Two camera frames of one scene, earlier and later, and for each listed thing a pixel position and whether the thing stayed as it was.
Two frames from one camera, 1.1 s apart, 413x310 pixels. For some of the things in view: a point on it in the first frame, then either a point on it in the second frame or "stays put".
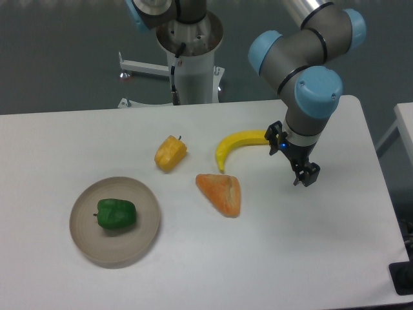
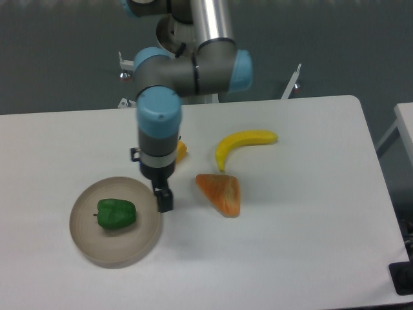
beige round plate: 114,248 stays put
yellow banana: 237,140 stays put
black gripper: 299,158 to 159,176
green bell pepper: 115,214 stays put
